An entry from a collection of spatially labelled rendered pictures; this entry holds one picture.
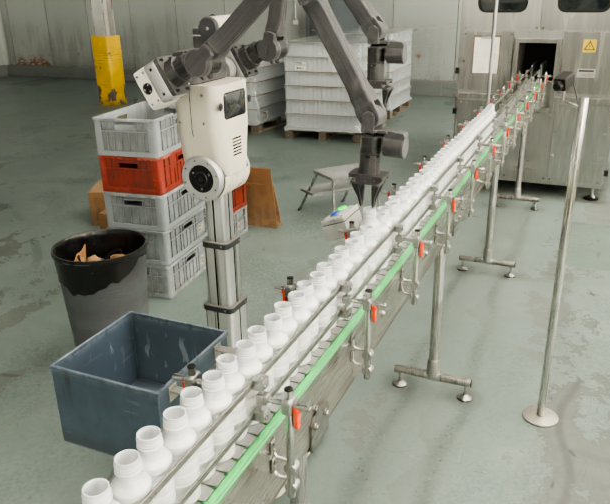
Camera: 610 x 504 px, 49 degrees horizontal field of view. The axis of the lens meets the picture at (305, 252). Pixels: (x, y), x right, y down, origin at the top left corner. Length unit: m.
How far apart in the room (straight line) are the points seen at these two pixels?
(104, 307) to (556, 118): 4.24
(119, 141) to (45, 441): 1.74
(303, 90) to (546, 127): 3.33
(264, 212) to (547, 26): 2.78
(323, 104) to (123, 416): 6.93
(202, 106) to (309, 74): 6.16
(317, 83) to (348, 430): 5.89
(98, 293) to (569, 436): 2.18
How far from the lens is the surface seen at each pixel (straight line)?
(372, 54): 2.26
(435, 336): 3.08
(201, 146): 2.24
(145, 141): 3.92
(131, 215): 4.10
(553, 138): 6.19
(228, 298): 2.46
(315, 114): 8.35
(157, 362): 1.94
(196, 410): 1.13
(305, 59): 8.30
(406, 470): 2.79
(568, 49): 6.09
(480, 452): 2.92
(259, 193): 5.20
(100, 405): 1.68
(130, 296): 3.29
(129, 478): 1.02
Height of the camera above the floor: 1.78
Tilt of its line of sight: 22 degrees down
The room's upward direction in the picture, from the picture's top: 1 degrees counter-clockwise
